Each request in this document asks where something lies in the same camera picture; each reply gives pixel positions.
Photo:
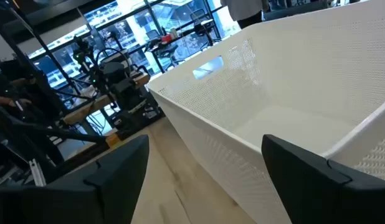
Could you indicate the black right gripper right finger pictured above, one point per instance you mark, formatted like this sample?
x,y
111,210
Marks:
x,y
311,193

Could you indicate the silver aluminium profile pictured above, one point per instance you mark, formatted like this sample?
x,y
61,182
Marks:
x,y
37,172

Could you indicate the white perforated plastic basket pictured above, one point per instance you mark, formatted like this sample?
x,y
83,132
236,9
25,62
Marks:
x,y
289,77

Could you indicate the person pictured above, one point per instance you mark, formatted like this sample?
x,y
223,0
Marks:
x,y
5,90
245,11

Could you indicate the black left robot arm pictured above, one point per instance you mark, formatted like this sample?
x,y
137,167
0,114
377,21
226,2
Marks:
x,y
119,81

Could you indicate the black metal frame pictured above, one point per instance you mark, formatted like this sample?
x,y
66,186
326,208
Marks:
x,y
40,74

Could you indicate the wooden workbench top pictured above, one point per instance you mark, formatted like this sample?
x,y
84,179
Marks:
x,y
83,112

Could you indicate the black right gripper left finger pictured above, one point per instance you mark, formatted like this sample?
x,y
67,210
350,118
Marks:
x,y
117,186

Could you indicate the black background desk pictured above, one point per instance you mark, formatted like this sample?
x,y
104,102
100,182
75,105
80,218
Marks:
x,y
180,34

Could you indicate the black office chair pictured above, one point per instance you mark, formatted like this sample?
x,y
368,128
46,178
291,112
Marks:
x,y
199,18

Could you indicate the yellow wooden block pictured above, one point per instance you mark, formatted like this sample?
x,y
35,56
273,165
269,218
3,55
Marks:
x,y
113,139

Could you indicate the red item on desk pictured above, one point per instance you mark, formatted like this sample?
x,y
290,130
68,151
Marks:
x,y
166,38

